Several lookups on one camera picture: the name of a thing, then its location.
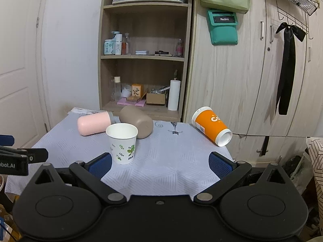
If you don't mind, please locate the white floral paper cup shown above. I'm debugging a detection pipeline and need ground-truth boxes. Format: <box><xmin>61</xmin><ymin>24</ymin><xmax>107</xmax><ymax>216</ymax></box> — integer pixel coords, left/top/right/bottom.
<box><xmin>106</xmin><ymin>123</ymin><xmax>138</xmax><ymax>164</ymax></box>

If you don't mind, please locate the pink cup grey band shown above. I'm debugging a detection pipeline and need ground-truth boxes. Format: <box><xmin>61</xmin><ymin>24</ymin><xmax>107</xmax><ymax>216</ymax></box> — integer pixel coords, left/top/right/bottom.
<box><xmin>77</xmin><ymin>111</ymin><xmax>120</xmax><ymax>136</ymax></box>

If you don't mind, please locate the orange paper cup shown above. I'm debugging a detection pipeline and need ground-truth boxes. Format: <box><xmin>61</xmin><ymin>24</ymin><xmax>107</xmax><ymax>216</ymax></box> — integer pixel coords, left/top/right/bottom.
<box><xmin>192</xmin><ymin>106</ymin><xmax>233</xmax><ymax>147</ymax></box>

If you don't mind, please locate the taupe plastic cup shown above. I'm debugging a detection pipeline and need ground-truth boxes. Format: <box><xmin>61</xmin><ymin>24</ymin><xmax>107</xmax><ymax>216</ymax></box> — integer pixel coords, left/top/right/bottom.
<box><xmin>119</xmin><ymin>105</ymin><xmax>153</xmax><ymax>139</ymax></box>

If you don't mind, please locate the small white cup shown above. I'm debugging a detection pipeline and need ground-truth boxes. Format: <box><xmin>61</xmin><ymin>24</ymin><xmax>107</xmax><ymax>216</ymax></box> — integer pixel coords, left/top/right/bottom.
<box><xmin>121</xmin><ymin>85</ymin><xmax>132</xmax><ymax>98</ymax></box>

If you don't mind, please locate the white door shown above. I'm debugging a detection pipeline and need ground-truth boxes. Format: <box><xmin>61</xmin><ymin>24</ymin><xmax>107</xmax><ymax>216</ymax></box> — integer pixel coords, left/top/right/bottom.
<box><xmin>1</xmin><ymin>0</ymin><xmax>46</xmax><ymax>148</ymax></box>

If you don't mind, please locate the lavender patterned tablecloth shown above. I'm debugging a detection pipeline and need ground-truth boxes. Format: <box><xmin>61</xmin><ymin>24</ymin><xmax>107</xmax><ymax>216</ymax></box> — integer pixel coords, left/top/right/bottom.
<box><xmin>4</xmin><ymin>106</ymin><xmax>234</xmax><ymax>201</ymax></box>

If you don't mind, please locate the clear bottle beige cap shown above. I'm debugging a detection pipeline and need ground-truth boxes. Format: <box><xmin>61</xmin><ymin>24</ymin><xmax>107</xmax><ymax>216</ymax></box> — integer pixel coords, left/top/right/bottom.
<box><xmin>113</xmin><ymin>76</ymin><xmax>122</xmax><ymax>102</ymax></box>

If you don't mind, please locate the pink flat box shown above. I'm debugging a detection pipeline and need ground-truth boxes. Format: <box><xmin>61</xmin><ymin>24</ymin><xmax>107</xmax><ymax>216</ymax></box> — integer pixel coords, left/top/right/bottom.
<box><xmin>117</xmin><ymin>98</ymin><xmax>146</xmax><ymax>107</ymax></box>

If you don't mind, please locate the light wood wardrobe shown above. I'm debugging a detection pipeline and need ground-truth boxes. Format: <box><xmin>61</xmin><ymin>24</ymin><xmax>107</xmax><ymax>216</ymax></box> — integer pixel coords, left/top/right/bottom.
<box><xmin>183</xmin><ymin>0</ymin><xmax>322</xmax><ymax>164</ymax></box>

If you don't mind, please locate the orange floral box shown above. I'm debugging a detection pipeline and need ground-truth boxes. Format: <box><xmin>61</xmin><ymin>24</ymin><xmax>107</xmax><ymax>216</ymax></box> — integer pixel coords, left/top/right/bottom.
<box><xmin>131</xmin><ymin>84</ymin><xmax>144</xmax><ymax>98</ymax></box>

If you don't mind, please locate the small cardboard box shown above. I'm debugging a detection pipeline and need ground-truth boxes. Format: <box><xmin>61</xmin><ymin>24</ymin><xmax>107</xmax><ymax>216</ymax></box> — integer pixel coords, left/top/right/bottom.
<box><xmin>146</xmin><ymin>93</ymin><xmax>166</xmax><ymax>105</ymax></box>

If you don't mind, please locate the white paper towel roll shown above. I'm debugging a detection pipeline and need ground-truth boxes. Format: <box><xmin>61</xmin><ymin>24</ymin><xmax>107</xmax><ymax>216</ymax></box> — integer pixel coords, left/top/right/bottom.
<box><xmin>168</xmin><ymin>80</ymin><xmax>181</xmax><ymax>111</ymax></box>

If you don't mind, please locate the black ribbon bow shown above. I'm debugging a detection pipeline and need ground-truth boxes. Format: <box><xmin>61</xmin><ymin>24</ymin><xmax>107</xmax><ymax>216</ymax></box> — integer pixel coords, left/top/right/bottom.
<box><xmin>275</xmin><ymin>22</ymin><xmax>306</xmax><ymax>115</ymax></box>

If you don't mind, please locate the teal white can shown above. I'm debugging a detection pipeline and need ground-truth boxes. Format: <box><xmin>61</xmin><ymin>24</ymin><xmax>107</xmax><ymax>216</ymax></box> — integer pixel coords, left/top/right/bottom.
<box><xmin>104</xmin><ymin>39</ymin><xmax>115</xmax><ymax>55</ymax></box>

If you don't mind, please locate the pink small bottle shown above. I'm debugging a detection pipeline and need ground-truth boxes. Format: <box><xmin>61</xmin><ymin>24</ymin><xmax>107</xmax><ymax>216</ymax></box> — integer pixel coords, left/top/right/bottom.
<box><xmin>175</xmin><ymin>39</ymin><xmax>183</xmax><ymax>57</ymax></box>

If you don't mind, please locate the red liquid bottle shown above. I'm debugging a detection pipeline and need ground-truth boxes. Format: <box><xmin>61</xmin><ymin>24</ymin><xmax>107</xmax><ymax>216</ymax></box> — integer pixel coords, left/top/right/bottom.
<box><xmin>122</xmin><ymin>33</ymin><xmax>129</xmax><ymax>55</ymax></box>

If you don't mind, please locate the white blue spray bottle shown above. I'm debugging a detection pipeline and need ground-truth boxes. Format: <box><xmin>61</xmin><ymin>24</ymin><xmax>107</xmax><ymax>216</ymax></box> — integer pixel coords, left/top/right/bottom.
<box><xmin>112</xmin><ymin>31</ymin><xmax>123</xmax><ymax>55</ymax></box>

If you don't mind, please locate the teal Redmi pouch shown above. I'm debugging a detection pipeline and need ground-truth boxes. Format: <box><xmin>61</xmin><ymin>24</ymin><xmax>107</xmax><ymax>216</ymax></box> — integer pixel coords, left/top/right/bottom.
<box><xmin>206</xmin><ymin>9</ymin><xmax>238</xmax><ymax>45</ymax></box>

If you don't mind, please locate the wooden bookshelf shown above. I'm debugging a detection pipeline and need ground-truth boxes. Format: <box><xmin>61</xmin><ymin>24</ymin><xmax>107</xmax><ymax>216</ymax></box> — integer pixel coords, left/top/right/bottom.
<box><xmin>98</xmin><ymin>0</ymin><xmax>193</xmax><ymax>122</ymax></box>

